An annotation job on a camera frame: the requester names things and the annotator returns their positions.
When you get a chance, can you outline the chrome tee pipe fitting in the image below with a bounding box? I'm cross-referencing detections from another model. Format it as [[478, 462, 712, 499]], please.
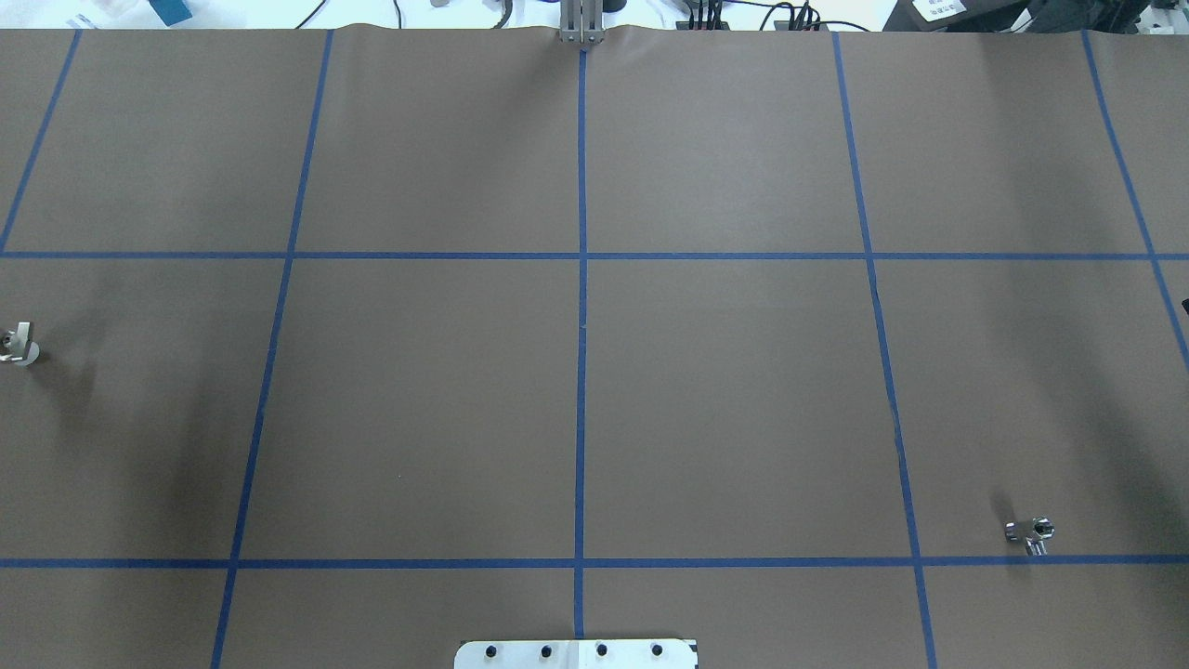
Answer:
[[1004, 517, 1056, 558]]

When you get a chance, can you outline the white PPR valve with metal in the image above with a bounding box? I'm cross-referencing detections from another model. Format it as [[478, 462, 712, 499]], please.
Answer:
[[1, 321, 40, 367]]

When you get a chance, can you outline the blue box on bench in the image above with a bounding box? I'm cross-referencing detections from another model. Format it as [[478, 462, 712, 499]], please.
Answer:
[[147, 0, 194, 27]]

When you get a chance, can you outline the aluminium camera mount post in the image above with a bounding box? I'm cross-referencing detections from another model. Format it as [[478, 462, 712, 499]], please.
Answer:
[[556, 0, 606, 46]]

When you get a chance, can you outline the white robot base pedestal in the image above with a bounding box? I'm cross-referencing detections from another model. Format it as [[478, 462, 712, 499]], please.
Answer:
[[453, 638, 699, 668]]

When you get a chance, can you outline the black cable bundle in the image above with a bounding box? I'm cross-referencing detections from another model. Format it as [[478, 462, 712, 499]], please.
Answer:
[[675, 0, 830, 33]]

